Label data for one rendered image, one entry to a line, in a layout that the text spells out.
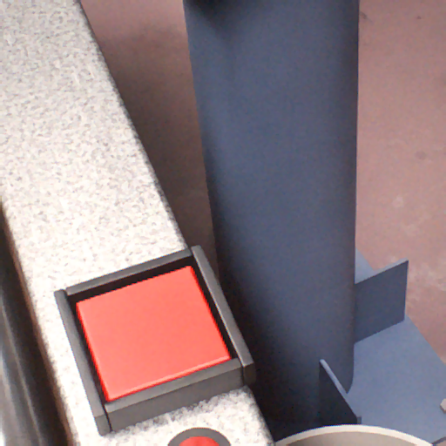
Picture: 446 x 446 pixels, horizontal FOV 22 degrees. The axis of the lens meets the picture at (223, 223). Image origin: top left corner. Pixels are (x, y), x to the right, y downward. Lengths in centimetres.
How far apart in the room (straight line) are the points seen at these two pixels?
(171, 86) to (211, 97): 90
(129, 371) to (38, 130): 19
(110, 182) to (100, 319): 10
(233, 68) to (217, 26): 5
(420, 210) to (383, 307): 26
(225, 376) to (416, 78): 153
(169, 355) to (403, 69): 155
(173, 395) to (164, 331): 3
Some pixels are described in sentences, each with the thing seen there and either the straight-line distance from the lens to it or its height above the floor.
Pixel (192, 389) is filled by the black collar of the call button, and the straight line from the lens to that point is 51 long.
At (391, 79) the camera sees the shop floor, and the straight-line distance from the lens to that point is 201.
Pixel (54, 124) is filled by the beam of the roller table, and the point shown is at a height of 92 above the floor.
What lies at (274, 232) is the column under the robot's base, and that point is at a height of 42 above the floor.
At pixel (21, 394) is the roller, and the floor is 92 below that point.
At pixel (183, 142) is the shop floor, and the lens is 192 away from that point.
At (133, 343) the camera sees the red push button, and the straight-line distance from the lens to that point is 53.
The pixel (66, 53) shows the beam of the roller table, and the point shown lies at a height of 91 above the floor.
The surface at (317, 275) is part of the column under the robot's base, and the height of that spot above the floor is 33.
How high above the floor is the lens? 136
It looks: 49 degrees down
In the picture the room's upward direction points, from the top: 7 degrees counter-clockwise
